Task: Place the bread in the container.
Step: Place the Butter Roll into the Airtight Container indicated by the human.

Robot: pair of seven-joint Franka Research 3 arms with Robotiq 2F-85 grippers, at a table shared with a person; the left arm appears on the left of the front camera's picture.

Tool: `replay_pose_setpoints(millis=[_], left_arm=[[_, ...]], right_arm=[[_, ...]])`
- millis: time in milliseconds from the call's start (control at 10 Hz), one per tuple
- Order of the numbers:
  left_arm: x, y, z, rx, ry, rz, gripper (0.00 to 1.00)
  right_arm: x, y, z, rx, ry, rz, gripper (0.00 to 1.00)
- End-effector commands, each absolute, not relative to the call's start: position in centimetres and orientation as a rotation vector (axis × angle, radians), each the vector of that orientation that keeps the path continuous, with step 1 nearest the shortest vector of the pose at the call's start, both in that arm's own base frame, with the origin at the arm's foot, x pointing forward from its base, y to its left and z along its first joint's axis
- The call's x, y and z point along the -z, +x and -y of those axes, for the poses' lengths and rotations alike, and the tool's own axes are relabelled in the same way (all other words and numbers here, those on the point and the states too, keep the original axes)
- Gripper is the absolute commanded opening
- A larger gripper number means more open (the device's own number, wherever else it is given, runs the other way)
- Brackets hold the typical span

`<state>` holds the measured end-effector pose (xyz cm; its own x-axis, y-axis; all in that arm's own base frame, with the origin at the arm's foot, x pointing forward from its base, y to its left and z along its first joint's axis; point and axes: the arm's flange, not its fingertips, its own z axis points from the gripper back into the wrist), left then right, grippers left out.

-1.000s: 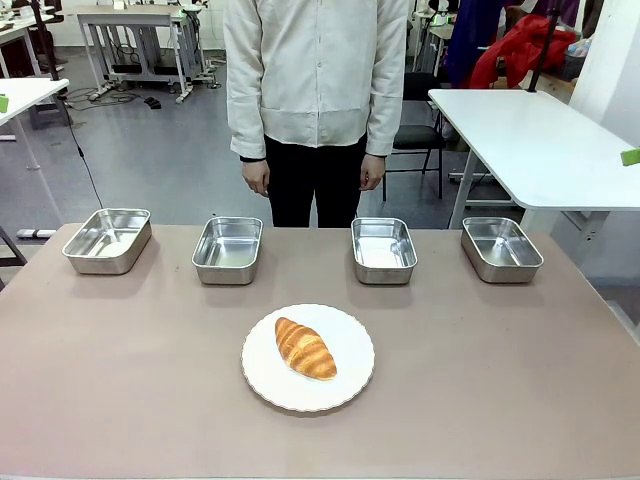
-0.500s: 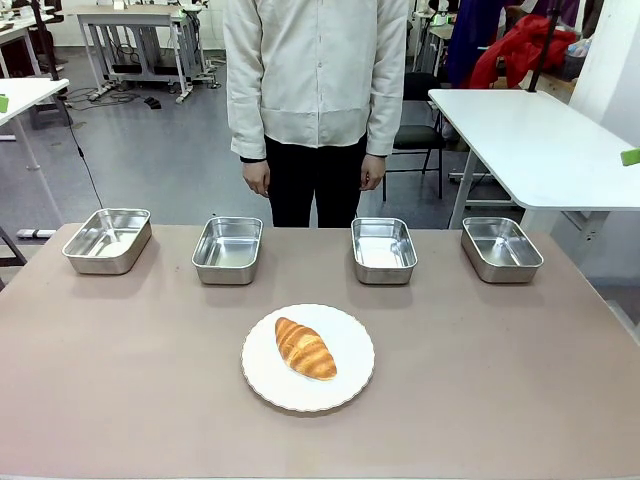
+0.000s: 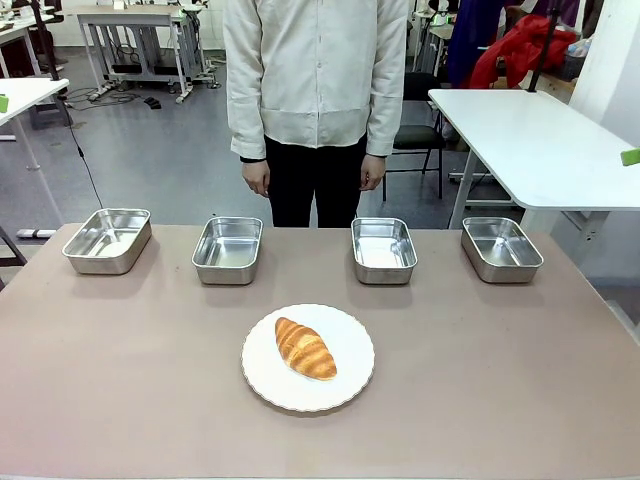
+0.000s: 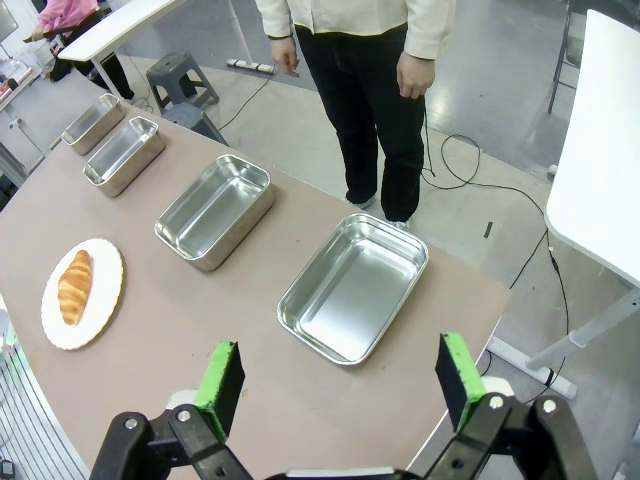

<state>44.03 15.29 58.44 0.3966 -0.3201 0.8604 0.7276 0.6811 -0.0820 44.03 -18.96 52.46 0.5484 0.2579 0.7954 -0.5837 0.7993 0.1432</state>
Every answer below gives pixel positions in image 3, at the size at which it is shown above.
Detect golden brown croissant bread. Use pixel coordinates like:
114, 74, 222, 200
274, 316, 338, 382

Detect person's right forearm cream sleeve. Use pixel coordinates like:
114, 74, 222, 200
225, 74, 267, 161

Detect person's left forearm cream sleeve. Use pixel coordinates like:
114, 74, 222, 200
365, 74, 407, 158

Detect rectangular stainless steel container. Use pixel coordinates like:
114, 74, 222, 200
191, 215, 264, 286
350, 216, 419, 286
460, 216, 545, 285

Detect steel container with angled stance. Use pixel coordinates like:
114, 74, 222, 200
61, 207, 153, 276

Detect person's left hand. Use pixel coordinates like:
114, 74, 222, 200
359, 153, 387, 192

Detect person's right hand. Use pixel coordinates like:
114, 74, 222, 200
242, 159, 272, 198

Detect small white side table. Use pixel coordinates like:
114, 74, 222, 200
0, 77, 70, 226

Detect large white side table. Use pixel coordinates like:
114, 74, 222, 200
428, 88, 640, 244

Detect black pole with table clamp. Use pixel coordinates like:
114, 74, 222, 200
527, 0, 561, 94

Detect red jacket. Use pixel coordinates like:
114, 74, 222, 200
469, 13, 579, 90

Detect grey metal workbench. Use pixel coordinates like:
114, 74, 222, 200
54, 3, 207, 105

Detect blue purple garment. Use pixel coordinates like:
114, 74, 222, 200
446, 0, 509, 89

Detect black folding chair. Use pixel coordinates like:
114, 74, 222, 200
382, 72, 447, 202

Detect cream button-up shirt torso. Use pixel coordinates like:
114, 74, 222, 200
222, 0, 410, 160

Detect black trousers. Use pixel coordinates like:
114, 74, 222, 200
263, 133, 369, 229

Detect white scalloped round plate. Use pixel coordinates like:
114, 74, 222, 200
241, 303, 376, 413

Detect black stand pole with cable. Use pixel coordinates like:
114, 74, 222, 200
30, 0, 62, 83

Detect thin black cable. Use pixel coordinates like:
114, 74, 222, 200
58, 94, 105, 210

